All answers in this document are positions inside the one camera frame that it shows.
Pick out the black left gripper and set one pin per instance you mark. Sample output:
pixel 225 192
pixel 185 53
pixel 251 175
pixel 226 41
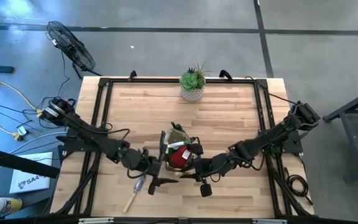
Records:
pixel 145 163

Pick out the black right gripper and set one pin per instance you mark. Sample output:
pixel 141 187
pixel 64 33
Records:
pixel 211 166

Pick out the red gardening glove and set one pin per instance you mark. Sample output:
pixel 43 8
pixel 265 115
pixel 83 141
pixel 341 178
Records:
pixel 179 158

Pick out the clear mesh tool bag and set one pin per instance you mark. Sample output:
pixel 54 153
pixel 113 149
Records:
pixel 174 135

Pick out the black pruning shears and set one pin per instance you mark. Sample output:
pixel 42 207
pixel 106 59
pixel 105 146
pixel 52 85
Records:
pixel 177 127

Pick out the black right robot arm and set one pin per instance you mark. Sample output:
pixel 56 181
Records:
pixel 269 140

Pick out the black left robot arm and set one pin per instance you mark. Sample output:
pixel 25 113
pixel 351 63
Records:
pixel 89 137

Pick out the succulent in white pot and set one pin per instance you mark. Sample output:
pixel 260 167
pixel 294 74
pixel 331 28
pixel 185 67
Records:
pixel 192 81

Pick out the black table clamp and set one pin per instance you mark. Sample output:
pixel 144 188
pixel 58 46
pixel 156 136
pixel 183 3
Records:
pixel 225 74
pixel 132 75

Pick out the white printed cardboard box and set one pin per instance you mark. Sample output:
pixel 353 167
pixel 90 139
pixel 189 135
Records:
pixel 30 177

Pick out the white power adapter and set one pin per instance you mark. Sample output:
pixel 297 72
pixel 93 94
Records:
pixel 22 130

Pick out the black floor fan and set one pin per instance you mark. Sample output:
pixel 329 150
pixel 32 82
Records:
pixel 70 46

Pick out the yellow and white can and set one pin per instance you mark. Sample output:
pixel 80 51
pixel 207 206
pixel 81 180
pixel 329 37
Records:
pixel 9 205

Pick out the dark metal side table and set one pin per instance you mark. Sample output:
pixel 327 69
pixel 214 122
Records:
pixel 351 105

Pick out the silver table bracket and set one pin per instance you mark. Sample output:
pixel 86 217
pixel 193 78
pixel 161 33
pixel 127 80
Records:
pixel 95 220
pixel 269 221

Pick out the black aluminium table frame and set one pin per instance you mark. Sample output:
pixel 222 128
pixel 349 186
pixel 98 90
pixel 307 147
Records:
pixel 151 80

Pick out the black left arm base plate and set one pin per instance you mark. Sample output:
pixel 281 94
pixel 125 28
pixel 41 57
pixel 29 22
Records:
pixel 70 144

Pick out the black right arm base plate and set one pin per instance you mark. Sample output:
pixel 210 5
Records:
pixel 295 146

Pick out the black desk frame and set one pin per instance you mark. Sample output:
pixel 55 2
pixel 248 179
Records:
pixel 17 161

